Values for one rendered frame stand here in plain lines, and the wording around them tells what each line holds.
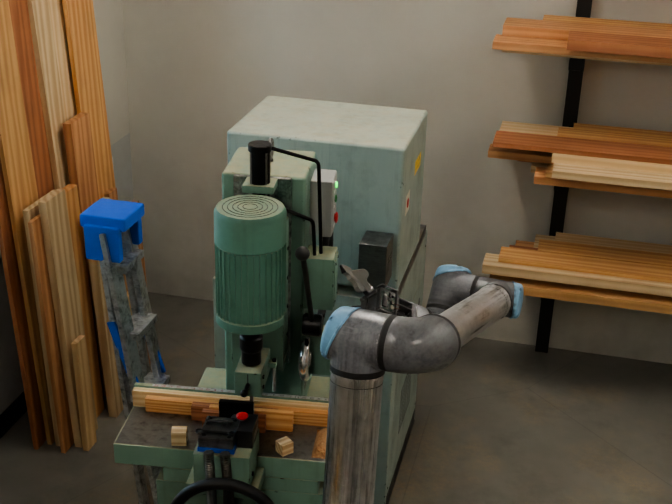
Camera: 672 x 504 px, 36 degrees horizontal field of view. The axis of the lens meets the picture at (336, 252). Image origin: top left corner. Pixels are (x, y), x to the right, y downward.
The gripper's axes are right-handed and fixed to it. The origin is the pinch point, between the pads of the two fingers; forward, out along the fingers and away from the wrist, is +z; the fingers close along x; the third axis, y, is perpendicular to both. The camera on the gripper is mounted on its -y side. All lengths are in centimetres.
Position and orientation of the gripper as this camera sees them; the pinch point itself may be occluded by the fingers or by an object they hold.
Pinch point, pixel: (334, 292)
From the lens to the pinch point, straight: 250.3
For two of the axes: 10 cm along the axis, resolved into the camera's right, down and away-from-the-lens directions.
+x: -1.0, 8.7, -4.9
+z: -7.9, -3.6, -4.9
